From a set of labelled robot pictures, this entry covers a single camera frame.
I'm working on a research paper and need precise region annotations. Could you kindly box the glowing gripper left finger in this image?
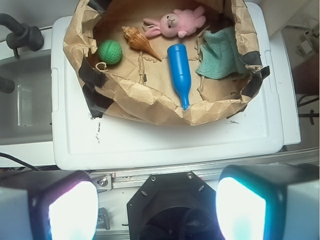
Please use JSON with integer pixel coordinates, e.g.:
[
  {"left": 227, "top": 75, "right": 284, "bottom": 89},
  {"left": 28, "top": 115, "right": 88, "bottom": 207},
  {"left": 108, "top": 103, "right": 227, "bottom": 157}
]
[{"left": 0, "top": 170, "right": 99, "bottom": 240}]

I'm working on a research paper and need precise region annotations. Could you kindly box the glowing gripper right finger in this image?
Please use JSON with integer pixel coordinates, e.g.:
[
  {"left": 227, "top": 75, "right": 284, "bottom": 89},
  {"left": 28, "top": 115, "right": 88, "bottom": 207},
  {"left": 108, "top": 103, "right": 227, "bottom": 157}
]
[{"left": 215, "top": 163, "right": 320, "bottom": 240}]

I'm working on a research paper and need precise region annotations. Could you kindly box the orange spiral sea shell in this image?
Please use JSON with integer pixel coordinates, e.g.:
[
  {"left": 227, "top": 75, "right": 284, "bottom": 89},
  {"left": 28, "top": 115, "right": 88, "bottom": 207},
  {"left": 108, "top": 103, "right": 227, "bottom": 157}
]
[{"left": 121, "top": 26, "right": 162, "bottom": 61}]

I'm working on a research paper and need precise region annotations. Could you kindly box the white plastic tray lid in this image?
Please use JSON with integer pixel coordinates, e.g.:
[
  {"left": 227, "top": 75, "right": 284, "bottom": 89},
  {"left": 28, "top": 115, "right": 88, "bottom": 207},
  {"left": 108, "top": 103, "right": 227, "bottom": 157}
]
[{"left": 51, "top": 16, "right": 284, "bottom": 170}]

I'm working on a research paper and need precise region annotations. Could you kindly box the teal folded cloth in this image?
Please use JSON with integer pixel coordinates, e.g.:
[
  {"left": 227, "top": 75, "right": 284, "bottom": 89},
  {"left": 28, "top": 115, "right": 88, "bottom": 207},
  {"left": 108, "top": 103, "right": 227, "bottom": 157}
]
[{"left": 195, "top": 26, "right": 249, "bottom": 80}]

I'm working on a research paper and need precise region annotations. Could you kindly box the crumpled brown paper bag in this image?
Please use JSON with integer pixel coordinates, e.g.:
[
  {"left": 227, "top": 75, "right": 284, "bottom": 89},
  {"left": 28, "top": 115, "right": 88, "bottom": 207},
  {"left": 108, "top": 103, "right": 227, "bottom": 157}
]
[{"left": 63, "top": 0, "right": 270, "bottom": 126}]

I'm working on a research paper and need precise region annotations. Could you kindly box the blue plastic bottle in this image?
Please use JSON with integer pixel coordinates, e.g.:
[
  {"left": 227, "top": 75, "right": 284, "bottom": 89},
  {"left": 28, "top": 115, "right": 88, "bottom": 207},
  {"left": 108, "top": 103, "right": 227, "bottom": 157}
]
[{"left": 167, "top": 44, "right": 192, "bottom": 111}]

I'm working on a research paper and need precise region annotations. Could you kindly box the green dimpled ball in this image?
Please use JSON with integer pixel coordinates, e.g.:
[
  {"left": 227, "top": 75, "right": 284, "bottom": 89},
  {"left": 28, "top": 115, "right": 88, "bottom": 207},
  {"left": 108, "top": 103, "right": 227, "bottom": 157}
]
[{"left": 97, "top": 39, "right": 123, "bottom": 65}]

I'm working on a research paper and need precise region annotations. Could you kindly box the pink plush bunny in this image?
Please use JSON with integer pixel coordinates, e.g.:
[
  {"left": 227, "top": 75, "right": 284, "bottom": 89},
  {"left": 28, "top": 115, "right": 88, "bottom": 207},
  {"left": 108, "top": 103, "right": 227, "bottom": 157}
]
[{"left": 143, "top": 6, "right": 206, "bottom": 39}]

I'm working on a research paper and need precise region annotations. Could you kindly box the black cable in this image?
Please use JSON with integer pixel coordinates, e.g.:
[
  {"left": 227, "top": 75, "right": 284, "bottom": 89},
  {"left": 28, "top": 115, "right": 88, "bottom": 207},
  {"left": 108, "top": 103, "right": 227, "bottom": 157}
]
[{"left": 0, "top": 152, "right": 41, "bottom": 172}]

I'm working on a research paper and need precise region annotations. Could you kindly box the black octagonal mount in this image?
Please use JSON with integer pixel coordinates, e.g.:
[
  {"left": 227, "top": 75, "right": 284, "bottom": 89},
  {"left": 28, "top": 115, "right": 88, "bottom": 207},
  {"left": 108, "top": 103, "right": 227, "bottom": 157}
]
[{"left": 127, "top": 171, "right": 224, "bottom": 240}]

